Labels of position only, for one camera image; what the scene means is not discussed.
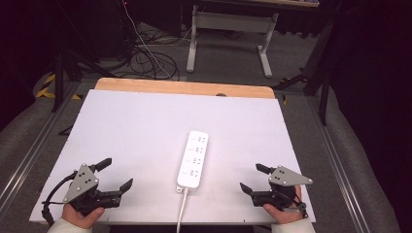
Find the white metal table frame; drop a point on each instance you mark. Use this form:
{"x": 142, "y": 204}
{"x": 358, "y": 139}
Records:
{"x": 233, "y": 21}

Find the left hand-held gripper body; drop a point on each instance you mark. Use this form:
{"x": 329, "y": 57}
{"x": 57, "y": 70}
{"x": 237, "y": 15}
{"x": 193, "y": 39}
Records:
{"x": 81, "y": 183}

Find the white board sheet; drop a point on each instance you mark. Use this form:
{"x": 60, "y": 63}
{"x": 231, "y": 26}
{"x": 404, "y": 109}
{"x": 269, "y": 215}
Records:
{"x": 129, "y": 129}

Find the black metal stand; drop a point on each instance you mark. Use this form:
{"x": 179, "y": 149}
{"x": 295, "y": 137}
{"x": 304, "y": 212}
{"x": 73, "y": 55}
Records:
{"x": 324, "y": 87}
{"x": 59, "y": 81}

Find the yellow black floor tape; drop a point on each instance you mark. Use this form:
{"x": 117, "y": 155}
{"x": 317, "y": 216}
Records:
{"x": 48, "y": 89}

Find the person's right hand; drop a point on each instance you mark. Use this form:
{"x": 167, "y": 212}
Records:
{"x": 285, "y": 216}

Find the white power strip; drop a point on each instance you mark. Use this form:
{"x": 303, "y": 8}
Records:
{"x": 193, "y": 161}

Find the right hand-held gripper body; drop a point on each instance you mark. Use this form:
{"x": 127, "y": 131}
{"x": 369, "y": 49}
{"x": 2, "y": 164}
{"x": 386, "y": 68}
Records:
{"x": 286, "y": 177}

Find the aluminium rail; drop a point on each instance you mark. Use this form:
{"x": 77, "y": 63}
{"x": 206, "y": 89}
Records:
{"x": 32, "y": 155}
{"x": 336, "y": 168}

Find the person's left hand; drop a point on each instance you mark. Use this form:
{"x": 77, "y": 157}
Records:
{"x": 79, "y": 218}

